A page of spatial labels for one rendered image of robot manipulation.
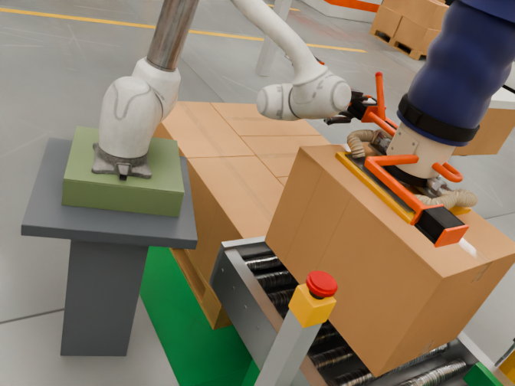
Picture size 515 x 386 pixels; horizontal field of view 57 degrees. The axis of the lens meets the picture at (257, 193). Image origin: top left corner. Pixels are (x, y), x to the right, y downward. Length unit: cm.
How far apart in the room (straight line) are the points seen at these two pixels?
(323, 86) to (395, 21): 790
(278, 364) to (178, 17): 104
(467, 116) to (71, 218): 114
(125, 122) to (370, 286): 85
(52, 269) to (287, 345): 148
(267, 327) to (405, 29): 777
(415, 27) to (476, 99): 749
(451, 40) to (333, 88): 32
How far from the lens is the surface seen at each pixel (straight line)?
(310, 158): 149
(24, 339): 216
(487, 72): 134
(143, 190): 150
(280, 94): 136
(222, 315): 221
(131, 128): 147
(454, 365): 186
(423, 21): 879
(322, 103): 124
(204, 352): 218
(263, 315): 158
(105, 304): 187
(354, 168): 148
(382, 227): 132
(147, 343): 216
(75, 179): 150
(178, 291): 238
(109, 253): 169
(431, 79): 136
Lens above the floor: 170
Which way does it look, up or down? 32 degrees down
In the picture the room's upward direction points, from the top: 19 degrees clockwise
